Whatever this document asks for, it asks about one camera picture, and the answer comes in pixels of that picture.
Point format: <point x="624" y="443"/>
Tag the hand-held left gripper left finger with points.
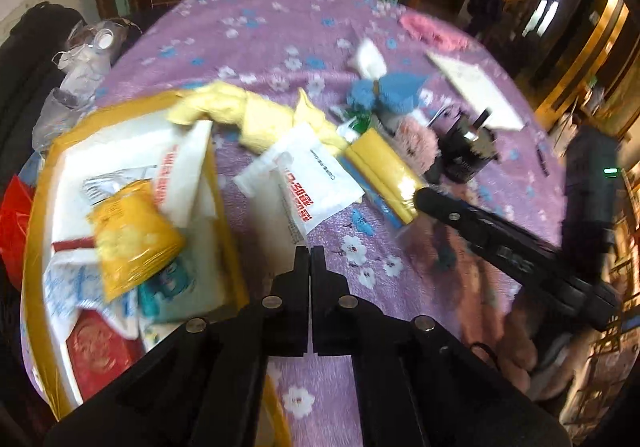
<point x="299" y="287"/>

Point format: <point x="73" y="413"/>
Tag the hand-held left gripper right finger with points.
<point x="320" y="292"/>

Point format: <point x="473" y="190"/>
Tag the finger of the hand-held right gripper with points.
<point x="445" y="209"/>

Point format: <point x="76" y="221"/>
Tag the yellow sponge pack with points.
<point x="385" y="172"/>

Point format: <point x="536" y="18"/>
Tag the small white red-print packet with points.
<point x="310" y="177"/>

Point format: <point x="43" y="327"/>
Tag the large white red-print packet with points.
<point x="185" y="172"/>

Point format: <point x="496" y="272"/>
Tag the yellow snack packet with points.
<point x="132" y="237"/>

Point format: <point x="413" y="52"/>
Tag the blue printed white packet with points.
<point x="65" y="287"/>

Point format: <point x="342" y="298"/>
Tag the person's right hand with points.
<point x="505" y="327"/>

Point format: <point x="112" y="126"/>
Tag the black pen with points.
<point x="542" y="162"/>

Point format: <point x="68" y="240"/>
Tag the black round device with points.
<point x="465" y="152"/>

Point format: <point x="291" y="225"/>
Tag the pink fluffy puff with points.
<point x="417" y="144"/>

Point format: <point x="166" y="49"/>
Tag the small green white packet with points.
<point x="355" y="128"/>

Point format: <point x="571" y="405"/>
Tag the teal printed pack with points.
<point x="175" y="287"/>

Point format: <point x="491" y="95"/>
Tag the white paper sheet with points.
<point x="475" y="84"/>

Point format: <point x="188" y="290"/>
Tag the blue cloth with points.
<point x="395" y="89"/>

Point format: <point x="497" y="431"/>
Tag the wooden shelving unit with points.
<point x="600" y="52"/>

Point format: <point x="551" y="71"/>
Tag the white cloth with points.
<point x="370" y="59"/>

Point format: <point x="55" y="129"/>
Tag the pink cloth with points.
<point x="432" y="29"/>

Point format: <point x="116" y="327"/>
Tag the pale yellow cloth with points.
<point x="235" y="112"/>

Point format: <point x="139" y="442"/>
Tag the red packet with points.
<point x="100" y="352"/>

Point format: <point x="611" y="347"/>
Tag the silver foil packet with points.
<point x="107" y="182"/>

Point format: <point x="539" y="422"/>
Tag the purple floral blanket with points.
<point x="280" y="47"/>

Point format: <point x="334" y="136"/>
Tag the red plastic bag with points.
<point x="15" y="222"/>

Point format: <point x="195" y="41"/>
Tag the clear plastic bag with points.
<point x="80" y="67"/>

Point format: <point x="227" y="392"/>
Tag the black bag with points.
<point x="30" y="42"/>

